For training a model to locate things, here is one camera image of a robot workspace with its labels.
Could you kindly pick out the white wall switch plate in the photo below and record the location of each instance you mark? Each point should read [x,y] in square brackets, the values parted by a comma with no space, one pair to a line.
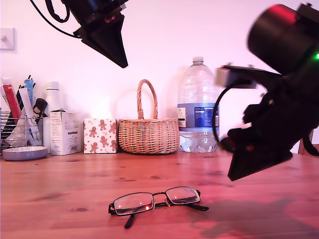
[7,39]

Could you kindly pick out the black thin-framed glasses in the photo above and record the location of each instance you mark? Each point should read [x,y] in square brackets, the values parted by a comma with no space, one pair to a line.
[132,203]

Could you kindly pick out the lilac grey shallow bowl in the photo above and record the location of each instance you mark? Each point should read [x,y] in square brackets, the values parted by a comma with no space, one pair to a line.
[25,154]

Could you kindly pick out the gingerbread print box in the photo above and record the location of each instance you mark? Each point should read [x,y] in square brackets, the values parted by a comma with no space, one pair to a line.
[99,137]

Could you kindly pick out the blue tube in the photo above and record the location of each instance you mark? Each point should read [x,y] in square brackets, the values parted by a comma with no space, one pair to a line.
[29,89]

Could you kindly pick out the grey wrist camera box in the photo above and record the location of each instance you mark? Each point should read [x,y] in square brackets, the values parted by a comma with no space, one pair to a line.
[220,77]

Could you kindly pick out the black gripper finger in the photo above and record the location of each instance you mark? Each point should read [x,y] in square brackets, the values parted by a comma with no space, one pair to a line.
[254,164]
[94,41]
[117,37]

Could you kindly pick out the large clear water bottle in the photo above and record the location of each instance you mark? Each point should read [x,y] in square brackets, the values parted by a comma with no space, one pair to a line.
[197,117]

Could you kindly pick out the small black clip object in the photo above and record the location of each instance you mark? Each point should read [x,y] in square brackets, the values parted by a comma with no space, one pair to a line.
[40,105]

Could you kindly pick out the red flat packet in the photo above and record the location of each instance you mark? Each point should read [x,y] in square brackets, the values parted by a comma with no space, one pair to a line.
[11,104]

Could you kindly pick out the white slim bottle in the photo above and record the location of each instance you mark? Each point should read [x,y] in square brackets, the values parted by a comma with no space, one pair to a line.
[53,97]

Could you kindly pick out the white printed carton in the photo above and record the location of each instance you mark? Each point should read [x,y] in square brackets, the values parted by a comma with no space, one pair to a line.
[64,134]

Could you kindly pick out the brown wooden chair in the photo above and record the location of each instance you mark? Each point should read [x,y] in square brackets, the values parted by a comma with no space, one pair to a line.
[301,147]

